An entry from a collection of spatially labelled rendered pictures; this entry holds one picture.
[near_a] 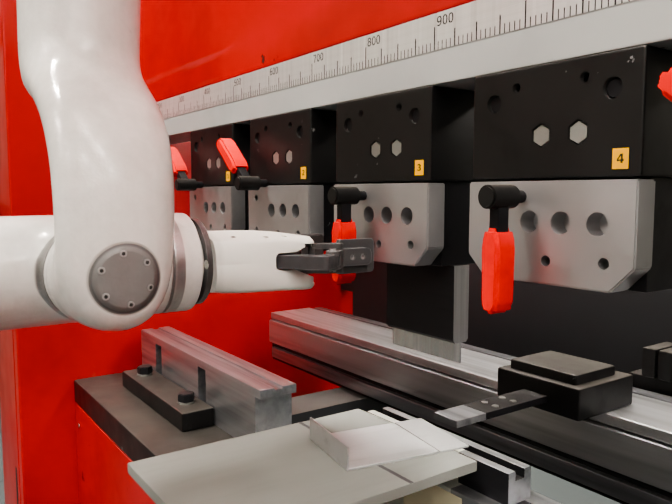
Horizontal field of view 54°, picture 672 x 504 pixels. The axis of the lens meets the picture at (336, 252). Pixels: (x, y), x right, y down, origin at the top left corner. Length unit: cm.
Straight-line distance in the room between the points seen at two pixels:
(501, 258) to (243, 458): 30
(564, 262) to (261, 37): 53
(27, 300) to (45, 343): 89
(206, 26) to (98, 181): 63
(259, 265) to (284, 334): 84
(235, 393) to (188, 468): 40
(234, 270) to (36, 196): 85
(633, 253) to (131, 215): 33
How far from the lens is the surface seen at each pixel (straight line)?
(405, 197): 62
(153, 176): 45
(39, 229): 52
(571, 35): 52
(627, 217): 48
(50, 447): 145
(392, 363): 111
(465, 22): 59
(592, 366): 86
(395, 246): 64
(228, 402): 104
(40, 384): 141
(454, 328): 64
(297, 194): 78
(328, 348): 125
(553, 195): 51
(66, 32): 53
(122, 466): 116
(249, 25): 92
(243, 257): 55
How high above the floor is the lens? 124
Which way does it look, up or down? 5 degrees down
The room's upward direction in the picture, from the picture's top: straight up
